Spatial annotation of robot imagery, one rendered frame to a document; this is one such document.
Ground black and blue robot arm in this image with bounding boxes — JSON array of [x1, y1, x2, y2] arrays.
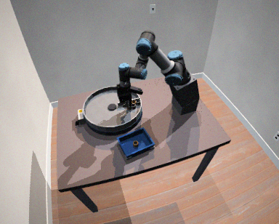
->
[[118, 30, 191, 87]]

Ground blue open crate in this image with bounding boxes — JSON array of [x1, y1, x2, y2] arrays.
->
[[117, 127, 154, 160]]

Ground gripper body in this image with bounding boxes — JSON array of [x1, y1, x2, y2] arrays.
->
[[117, 83, 132, 103]]

